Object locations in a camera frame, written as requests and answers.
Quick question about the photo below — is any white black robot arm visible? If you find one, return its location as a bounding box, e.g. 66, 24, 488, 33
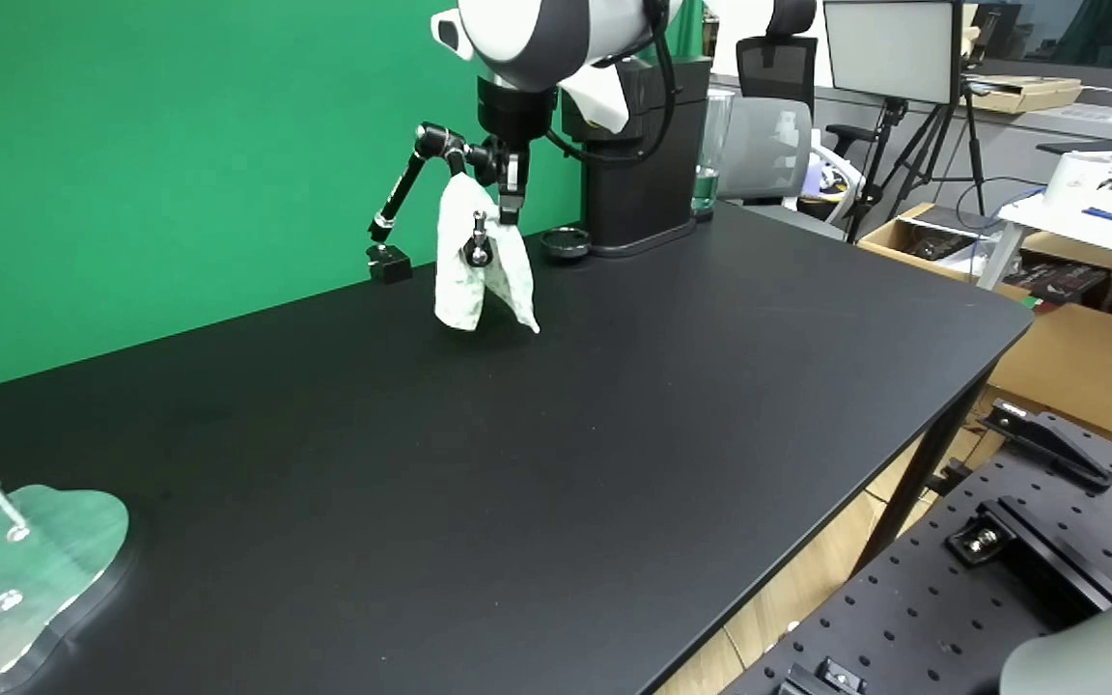
429, 0, 685, 230

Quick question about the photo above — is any black mounting bracket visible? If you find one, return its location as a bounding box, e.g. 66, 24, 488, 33
945, 496, 1112, 624

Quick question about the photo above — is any grey office chair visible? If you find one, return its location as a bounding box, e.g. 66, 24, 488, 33
708, 0, 820, 203

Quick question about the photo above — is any black articulated clamp stand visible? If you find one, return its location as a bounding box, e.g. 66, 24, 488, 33
365, 120, 511, 286

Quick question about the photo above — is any black perforated breadboard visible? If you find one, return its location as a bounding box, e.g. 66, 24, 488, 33
727, 404, 1112, 695

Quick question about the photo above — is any black camera tripod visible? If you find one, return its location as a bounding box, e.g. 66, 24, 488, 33
851, 0, 985, 234

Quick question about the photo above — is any clear acrylic plate with screws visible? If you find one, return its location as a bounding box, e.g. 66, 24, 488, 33
0, 482, 130, 675

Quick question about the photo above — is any white cloth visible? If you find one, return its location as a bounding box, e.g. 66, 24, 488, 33
433, 173, 540, 331

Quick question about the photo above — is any black robot base pedestal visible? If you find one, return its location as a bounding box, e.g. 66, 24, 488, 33
563, 61, 712, 252

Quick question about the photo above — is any cardboard box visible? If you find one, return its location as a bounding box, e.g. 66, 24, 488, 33
987, 303, 1112, 433

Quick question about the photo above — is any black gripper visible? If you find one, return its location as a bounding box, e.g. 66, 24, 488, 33
464, 80, 556, 271

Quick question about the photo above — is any small black round cap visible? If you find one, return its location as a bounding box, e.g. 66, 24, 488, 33
540, 227, 590, 261

